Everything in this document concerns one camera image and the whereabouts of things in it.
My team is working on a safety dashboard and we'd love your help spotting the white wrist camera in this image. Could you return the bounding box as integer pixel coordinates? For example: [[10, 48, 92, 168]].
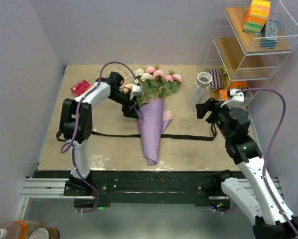
[[220, 89, 245, 108], [131, 84, 143, 98]]

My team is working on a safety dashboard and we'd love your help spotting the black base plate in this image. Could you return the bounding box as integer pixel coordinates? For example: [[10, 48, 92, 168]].
[[63, 168, 242, 208]]

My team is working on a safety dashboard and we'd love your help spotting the orange green sponge pack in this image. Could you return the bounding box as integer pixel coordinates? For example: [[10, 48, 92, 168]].
[[228, 81, 248, 90]]

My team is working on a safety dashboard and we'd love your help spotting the colourful sponge pack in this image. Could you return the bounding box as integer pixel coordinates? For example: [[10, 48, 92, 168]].
[[243, 0, 271, 35]]

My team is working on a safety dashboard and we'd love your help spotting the pink orange snack box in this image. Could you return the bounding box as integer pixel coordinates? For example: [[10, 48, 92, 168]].
[[71, 79, 92, 97]]

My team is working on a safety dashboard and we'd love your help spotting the white wire shelf rack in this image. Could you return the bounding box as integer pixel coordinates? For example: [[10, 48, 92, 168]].
[[203, 0, 298, 100]]

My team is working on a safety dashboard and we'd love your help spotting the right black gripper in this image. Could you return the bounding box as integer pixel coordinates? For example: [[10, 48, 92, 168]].
[[196, 98, 237, 140]]

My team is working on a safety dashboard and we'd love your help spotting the black gold-lettered ribbon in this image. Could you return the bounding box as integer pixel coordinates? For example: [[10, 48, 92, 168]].
[[91, 124, 217, 141]]

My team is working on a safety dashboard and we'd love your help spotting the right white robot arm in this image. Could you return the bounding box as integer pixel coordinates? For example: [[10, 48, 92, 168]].
[[196, 98, 298, 239]]

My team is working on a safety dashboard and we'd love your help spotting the blue white tall box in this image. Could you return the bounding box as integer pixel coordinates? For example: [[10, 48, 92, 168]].
[[260, 11, 278, 50]]

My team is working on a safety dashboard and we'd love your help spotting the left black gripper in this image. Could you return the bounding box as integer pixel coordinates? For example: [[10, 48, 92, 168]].
[[108, 90, 140, 119]]

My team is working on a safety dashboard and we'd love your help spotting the pink white flower bunch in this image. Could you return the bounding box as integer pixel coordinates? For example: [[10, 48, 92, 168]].
[[134, 65, 182, 107]]

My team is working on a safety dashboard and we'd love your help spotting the orange box on shelf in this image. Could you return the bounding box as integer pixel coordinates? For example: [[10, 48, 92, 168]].
[[220, 90, 228, 101]]

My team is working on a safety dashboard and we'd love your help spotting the purple wrapping paper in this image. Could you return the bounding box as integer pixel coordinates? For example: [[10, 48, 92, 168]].
[[136, 100, 173, 166]]

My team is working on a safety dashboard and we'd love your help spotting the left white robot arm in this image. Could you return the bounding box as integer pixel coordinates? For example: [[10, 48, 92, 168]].
[[59, 72, 143, 195]]

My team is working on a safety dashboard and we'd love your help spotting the orange juice bottle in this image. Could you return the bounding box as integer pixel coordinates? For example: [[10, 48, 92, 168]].
[[0, 220, 43, 239]]

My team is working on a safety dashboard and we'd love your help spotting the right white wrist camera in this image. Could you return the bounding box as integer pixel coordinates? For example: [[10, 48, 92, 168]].
[[220, 89, 245, 108]]

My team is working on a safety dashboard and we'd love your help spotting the metal tin can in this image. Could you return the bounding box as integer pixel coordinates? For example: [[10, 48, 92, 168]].
[[29, 228, 60, 239]]

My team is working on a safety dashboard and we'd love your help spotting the aluminium rail frame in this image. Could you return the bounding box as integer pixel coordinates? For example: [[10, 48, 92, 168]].
[[14, 162, 295, 239]]

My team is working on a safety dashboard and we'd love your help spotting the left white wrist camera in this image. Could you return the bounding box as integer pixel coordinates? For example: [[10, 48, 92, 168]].
[[131, 84, 143, 98]]

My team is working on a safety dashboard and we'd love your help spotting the white ribbed vase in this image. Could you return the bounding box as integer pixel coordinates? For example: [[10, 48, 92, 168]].
[[188, 72, 213, 111]]

